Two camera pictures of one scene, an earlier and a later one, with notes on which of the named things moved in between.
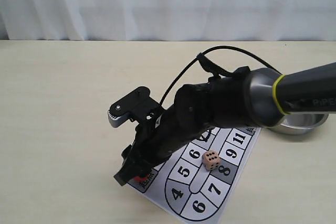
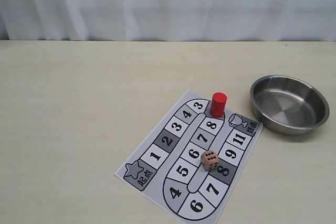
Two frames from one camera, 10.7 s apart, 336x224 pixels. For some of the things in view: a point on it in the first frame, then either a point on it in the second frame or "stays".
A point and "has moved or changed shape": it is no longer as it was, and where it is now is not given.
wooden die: (211, 160) stays
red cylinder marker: (142, 180) has moved or changed shape
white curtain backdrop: (168, 6) stays
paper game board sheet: (184, 189) stays
